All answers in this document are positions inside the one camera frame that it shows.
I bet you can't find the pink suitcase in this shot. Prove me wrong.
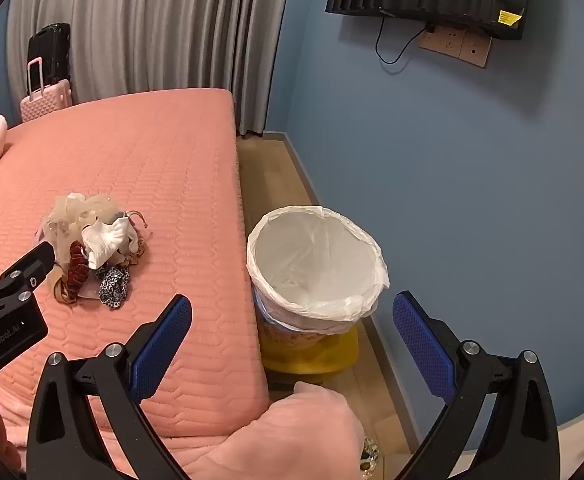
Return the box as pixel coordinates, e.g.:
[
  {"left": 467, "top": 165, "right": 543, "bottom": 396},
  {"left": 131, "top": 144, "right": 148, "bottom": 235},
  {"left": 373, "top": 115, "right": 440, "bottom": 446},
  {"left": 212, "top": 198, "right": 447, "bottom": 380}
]
[{"left": 20, "top": 57, "right": 73, "bottom": 123}]

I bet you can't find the patterned slipper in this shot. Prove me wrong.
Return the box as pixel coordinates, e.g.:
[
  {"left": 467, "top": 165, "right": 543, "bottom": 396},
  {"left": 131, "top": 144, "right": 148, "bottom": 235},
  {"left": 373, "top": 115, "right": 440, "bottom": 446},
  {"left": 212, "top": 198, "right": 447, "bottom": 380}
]
[{"left": 361, "top": 437, "right": 380, "bottom": 476}]

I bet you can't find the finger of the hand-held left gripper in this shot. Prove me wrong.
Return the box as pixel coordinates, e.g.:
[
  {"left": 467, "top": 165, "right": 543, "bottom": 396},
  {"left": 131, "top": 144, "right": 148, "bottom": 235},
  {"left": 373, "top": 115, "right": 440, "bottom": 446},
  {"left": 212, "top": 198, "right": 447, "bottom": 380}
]
[{"left": 0, "top": 241, "right": 56, "bottom": 329}]

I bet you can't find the brown scrunchie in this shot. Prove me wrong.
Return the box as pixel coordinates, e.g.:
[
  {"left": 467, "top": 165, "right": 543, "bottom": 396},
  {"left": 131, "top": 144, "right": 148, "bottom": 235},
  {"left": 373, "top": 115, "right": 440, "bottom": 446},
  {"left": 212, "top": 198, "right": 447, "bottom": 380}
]
[{"left": 119, "top": 237, "right": 145, "bottom": 267}]

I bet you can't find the grey pleated curtain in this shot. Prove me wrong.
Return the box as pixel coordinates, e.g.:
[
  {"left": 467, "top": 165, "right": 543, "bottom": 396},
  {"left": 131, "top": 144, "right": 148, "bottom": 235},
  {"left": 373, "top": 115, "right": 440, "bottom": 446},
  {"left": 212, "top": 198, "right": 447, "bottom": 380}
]
[{"left": 6, "top": 0, "right": 295, "bottom": 136}]

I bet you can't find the black power cable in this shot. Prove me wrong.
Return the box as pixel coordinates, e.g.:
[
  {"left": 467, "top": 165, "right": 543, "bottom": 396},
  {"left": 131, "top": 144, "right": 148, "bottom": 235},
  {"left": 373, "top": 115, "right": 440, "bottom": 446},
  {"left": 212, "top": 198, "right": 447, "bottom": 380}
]
[{"left": 375, "top": 16, "right": 430, "bottom": 66}]

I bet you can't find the red velvet scrunchie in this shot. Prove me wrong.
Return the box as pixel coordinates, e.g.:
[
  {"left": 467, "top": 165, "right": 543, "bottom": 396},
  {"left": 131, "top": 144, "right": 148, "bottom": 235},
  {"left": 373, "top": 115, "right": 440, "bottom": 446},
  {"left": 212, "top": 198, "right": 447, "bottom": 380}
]
[{"left": 68, "top": 241, "right": 97, "bottom": 287}]

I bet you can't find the beige mesh scrunchie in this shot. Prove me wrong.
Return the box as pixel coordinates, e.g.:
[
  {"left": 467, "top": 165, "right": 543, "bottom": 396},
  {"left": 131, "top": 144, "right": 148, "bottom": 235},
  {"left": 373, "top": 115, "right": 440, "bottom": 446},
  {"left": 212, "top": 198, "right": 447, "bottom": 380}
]
[{"left": 36, "top": 192, "right": 119, "bottom": 266}]

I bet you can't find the yellow trash bin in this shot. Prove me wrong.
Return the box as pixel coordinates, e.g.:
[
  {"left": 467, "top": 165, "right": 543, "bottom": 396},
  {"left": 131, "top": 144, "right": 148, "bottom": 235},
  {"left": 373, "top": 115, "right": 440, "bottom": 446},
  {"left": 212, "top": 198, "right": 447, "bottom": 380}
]
[{"left": 254, "top": 290, "right": 360, "bottom": 378}]

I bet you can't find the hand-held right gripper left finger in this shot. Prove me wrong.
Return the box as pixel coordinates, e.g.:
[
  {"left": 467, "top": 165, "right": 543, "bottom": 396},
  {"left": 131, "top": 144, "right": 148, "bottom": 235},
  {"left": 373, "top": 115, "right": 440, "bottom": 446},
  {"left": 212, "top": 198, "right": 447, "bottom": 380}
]
[{"left": 26, "top": 294, "right": 195, "bottom": 480}]

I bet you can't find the beige wall socket plate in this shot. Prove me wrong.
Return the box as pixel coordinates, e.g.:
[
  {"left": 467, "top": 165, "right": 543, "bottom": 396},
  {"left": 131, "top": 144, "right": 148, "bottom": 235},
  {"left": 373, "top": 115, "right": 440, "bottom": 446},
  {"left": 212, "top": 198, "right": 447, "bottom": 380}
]
[
  {"left": 418, "top": 24, "right": 445, "bottom": 51},
  {"left": 439, "top": 27, "right": 467, "bottom": 59}
]

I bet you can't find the beige wall switch plate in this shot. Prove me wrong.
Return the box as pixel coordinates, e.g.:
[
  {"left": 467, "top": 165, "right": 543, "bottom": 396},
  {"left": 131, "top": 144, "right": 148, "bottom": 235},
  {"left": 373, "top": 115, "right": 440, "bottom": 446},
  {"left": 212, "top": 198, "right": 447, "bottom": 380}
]
[{"left": 460, "top": 32, "right": 492, "bottom": 68}]

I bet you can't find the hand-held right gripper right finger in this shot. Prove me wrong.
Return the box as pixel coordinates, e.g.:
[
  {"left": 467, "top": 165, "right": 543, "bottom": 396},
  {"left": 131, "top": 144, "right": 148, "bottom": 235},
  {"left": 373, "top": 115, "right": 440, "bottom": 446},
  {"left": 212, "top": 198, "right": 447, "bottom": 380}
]
[{"left": 392, "top": 291, "right": 560, "bottom": 480}]

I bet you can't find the tan hair tie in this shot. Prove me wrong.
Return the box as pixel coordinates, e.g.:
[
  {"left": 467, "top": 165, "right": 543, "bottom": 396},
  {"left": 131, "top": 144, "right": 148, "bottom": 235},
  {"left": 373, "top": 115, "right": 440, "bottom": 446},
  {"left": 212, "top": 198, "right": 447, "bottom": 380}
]
[{"left": 52, "top": 272, "right": 85, "bottom": 306}]

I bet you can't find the thin brown hair tie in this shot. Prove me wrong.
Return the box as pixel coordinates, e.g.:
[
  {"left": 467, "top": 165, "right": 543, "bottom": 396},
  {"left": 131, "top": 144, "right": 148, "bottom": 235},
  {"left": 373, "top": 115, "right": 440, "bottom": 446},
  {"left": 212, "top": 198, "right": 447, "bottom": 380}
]
[{"left": 124, "top": 210, "right": 149, "bottom": 233}]

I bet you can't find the pink fluffy cloth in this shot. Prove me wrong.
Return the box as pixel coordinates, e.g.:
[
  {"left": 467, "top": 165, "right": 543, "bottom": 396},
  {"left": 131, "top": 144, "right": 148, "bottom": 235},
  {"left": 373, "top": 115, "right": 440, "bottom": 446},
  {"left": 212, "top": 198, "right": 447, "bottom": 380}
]
[{"left": 172, "top": 381, "right": 369, "bottom": 480}]

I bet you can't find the leopard print scrunchie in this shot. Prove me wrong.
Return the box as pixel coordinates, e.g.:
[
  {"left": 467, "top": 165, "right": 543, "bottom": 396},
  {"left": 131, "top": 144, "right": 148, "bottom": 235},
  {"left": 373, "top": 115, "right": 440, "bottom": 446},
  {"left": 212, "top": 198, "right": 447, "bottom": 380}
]
[{"left": 97, "top": 266, "right": 132, "bottom": 309}]

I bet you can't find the black suitcase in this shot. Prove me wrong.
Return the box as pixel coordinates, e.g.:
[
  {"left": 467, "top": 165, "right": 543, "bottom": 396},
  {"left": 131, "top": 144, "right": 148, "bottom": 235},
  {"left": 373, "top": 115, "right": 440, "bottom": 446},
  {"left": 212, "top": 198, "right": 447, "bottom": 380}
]
[{"left": 27, "top": 23, "right": 71, "bottom": 96}]

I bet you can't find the pink quilted bed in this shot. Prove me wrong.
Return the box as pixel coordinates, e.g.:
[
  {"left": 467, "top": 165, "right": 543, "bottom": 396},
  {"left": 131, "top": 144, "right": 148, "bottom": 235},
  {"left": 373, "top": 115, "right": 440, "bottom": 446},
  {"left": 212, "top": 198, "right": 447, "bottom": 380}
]
[{"left": 0, "top": 88, "right": 273, "bottom": 448}]

